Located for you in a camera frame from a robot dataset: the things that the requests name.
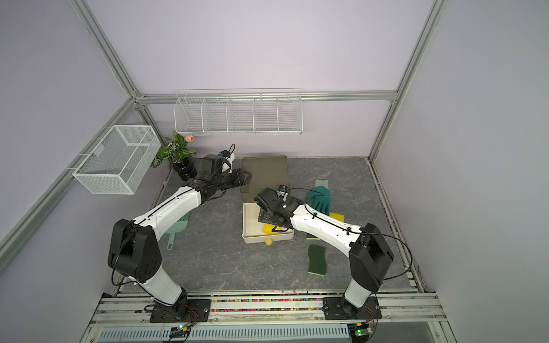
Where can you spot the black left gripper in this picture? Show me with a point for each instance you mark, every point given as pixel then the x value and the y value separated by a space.
pixel 239 176

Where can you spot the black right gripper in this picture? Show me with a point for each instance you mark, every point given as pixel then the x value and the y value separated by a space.
pixel 263 218

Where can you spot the green yellow sponge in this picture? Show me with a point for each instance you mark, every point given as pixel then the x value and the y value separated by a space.
pixel 317 261

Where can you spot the olive three-drawer storage box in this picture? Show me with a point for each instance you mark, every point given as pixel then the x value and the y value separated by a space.
pixel 266 172

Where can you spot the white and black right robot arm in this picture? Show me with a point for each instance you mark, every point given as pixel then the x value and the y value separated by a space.
pixel 369 255

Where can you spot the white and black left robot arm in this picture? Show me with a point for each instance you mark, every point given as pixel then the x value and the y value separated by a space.
pixel 134 248

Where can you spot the green rubber glove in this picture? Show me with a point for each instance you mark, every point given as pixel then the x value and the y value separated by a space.
pixel 319 197

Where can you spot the potted green plant black pot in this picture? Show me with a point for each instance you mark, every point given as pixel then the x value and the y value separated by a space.
pixel 179 155

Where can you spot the light green dustpan brush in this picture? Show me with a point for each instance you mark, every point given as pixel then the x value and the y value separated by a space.
pixel 175 229

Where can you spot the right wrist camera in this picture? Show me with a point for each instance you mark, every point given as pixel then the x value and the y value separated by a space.
pixel 282 192

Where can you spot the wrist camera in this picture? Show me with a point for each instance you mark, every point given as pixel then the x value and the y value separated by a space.
pixel 282 192
pixel 227 158

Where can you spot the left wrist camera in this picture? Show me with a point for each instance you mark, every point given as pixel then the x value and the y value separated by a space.
pixel 227 158

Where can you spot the long white wire shelf basket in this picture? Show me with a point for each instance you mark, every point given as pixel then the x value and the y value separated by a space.
pixel 238 111

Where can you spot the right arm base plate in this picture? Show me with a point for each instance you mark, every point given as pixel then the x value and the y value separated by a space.
pixel 338 308

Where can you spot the white wire cube basket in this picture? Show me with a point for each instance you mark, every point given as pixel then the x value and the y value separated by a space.
pixel 119 161

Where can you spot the white slotted cable duct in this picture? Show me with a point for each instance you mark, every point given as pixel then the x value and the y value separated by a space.
pixel 231 333

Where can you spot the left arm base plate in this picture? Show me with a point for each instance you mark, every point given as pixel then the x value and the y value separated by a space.
pixel 184 311

